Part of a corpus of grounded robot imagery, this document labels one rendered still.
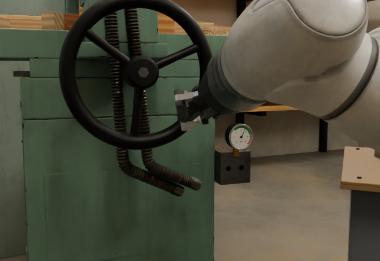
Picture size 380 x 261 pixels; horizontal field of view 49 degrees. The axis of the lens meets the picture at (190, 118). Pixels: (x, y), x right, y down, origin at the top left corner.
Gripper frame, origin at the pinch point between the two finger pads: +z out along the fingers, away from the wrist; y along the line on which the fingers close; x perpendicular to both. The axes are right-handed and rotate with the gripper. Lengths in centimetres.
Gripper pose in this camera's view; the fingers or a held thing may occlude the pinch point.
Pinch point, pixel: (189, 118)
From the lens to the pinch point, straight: 73.3
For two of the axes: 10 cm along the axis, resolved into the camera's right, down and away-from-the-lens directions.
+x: 1.1, 9.7, -2.2
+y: -9.5, 0.3, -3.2
